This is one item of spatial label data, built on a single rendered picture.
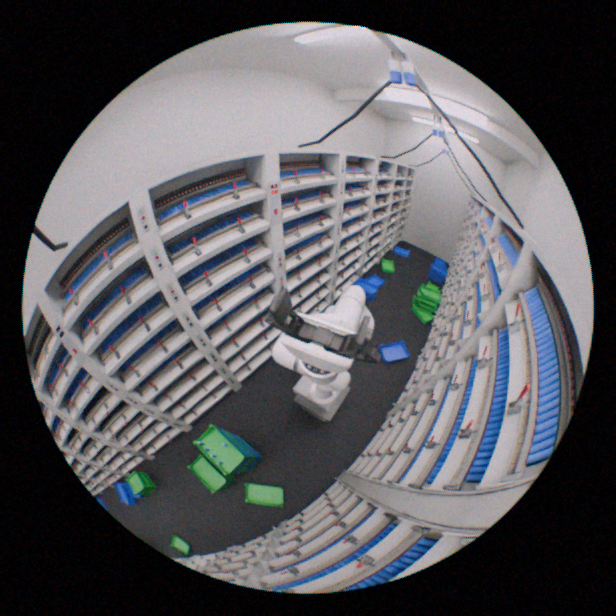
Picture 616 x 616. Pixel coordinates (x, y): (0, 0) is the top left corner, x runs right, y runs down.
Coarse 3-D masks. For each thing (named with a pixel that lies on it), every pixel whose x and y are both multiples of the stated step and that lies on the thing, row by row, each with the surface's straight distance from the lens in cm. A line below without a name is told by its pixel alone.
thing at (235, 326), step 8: (272, 288) 149; (264, 296) 149; (272, 296) 149; (264, 304) 145; (248, 312) 141; (256, 312) 142; (232, 320) 139; (240, 320) 139; (248, 320) 140; (232, 328) 137; (208, 336) 134; (216, 336) 136; (224, 336) 135; (216, 344) 135
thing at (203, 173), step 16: (240, 160) 125; (288, 160) 148; (304, 160) 160; (192, 176) 112; (208, 176) 116; (160, 192) 108; (128, 208) 108; (112, 224) 109; (96, 240) 111; (144, 256) 112; (64, 272) 121; (80, 320) 129
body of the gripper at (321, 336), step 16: (304, 320) 27; (320, 320) 26; (288, 336) 26; (304, 336) 26; (320, 336) 25; (336, 336) 26; (304, 352) 25; (320, 352) 24; (320, 368) 33; (336, 368) 27
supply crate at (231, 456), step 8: (208, 432) 138; (216, 432) 137; (200, 440) 141; (208, 440) 140; (216, 440) 137; (224, 440) 135; (200, 448) 137; (208, 448) 139; (216, 448) 137; (224, 448) 134; (232, 448) 132; (208, 456) 136; (224, 456) 134; (232, 456) 132; (240, 456) 123; (216, 464) 134; (224, 464) 135; (232, 464) 133; (240, 464) 130; (224, 472) 127; (232, 472) 133
